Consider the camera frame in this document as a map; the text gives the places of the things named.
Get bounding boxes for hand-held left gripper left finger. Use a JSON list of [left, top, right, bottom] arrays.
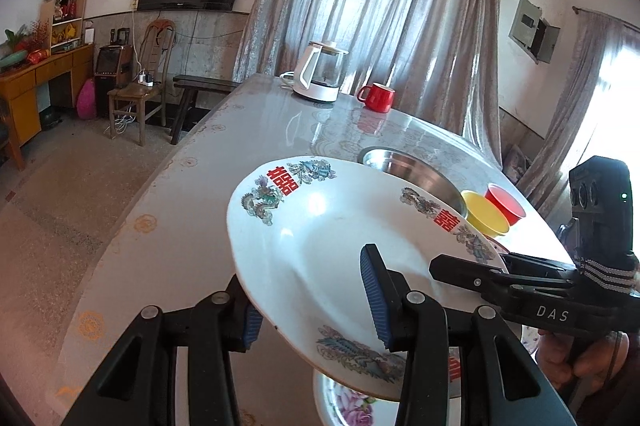
[[62, 273, 263, 426]]

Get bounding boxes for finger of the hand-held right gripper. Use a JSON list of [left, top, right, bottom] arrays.
[[429, 254, 531, 307], [501, 252, 581, 279]]

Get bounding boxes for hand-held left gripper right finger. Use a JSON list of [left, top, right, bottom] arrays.
[[360, 243, 576, 426]]

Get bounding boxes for yellow bowl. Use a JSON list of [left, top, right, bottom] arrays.
[[460, 191, 511, 237]]

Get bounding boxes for white phoenix print plate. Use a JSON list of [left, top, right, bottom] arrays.
[[227, 156, 508, 403]]

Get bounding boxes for metal basin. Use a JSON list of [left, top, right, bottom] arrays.
[[357, 146, 468, 221]]

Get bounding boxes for person's right hand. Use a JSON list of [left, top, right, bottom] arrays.
[[536, 330, 631, 399]]

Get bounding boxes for red bowl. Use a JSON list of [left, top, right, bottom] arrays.
[[485, 183, 527, 227]]

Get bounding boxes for white pink flower plate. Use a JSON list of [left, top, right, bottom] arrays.
[[312, 346, 463, 426]]

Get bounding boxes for narrow grey curtain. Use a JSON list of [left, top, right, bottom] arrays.
[[515, 8, 640, 211]]

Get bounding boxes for red mug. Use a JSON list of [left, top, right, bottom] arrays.
[[356, 82, 396, 113]]

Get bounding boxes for white electric kettle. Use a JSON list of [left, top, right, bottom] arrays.
[[280, 40, 349, 102]]

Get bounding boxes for dark wooden bench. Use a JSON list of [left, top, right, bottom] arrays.
[[170, 74, 242, 145]]

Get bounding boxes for pink bag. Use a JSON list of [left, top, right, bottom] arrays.
[[76, 78, 97, 119]]

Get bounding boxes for wide grey curtain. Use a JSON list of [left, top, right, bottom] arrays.
[[234, 0, 508, 171]]

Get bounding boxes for black speaker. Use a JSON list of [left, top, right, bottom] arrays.
[[94, 44, 135, 117]]

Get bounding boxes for wooden chair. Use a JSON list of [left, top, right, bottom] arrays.
[[106, 20, 177, 147]]

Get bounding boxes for wooden desk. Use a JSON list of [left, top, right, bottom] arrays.
[[0, 43, 96, 171]]

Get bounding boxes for small shelf unit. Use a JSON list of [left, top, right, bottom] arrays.
[[49, 0, 88, 51]]

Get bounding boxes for red flower branches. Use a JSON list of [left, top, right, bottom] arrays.
[[27, 20, 53, 49]]

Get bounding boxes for green potted plant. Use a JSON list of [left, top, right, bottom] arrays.
[[4, 26, 31, 54]]

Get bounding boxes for wall electrical box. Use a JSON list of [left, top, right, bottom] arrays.
[[508, 0, 562, 65]]

